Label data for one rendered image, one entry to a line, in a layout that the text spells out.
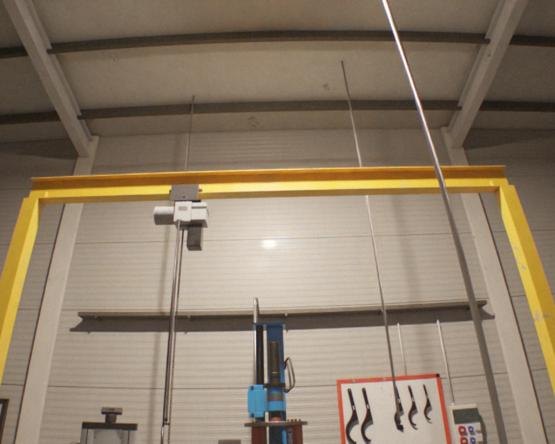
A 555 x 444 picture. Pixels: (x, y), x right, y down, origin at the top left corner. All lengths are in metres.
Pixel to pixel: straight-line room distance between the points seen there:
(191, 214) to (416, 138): 5.30
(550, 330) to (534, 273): 0.56
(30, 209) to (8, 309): 1.09
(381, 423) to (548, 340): 2.69
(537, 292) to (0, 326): 5.05
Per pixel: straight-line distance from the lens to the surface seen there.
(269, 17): 6.63
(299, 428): 3.89
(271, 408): 3.95
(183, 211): 4.15
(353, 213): 7.02
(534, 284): 4.50
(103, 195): 4.56
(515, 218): 4.75
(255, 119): 7.77
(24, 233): 4.71
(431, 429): 6.33
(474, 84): 7.81
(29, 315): 7.28
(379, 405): 6.14
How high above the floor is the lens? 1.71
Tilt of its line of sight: 29 degrees up
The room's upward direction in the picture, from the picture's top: 2 degrees counter-clockwise
